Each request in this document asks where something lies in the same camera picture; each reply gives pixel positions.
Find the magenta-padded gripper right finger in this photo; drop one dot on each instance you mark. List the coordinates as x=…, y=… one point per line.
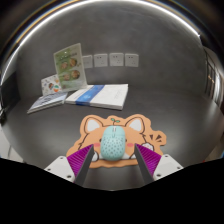
x=148, y=160

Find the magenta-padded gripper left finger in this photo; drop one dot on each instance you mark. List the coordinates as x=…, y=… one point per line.
x=81, y=160

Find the mint green computer mouse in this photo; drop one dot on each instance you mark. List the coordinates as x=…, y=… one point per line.
x=113, y=144

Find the orange corgi-shaped mouse pad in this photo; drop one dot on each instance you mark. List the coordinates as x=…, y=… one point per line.
x=90, y=131

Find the striped cover magazine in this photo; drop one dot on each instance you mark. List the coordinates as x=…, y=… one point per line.
x=48, y=101

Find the white book with blue band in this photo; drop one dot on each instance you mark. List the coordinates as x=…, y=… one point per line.
x=100, y=95

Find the white sticker sheet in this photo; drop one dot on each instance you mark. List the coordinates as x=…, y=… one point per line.
x=49, y=85

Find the green menu sign stand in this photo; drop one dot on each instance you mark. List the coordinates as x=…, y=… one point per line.
x=69, y=66

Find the black monitor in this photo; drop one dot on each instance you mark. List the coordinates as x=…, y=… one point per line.
x=8, y=91

